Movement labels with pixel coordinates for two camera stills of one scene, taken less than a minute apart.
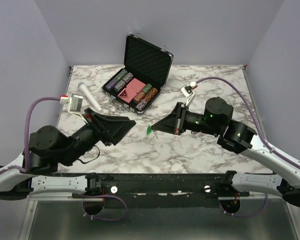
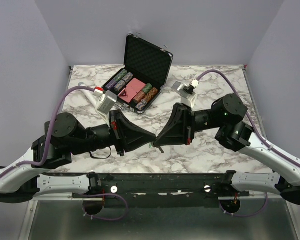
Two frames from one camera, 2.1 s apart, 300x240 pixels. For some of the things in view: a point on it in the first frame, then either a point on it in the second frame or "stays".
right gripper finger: [165, 128] -> [172, 139]
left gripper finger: [117, 133] -> [138, 143]
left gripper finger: [113, 126] -> [135, 134]
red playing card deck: [131, 90] stays
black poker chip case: [146, 66] stays
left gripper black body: [100, 133] -> [118, 135]
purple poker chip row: [110, 84] stays
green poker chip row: [122, 74] stays
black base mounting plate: [163, 190] stays
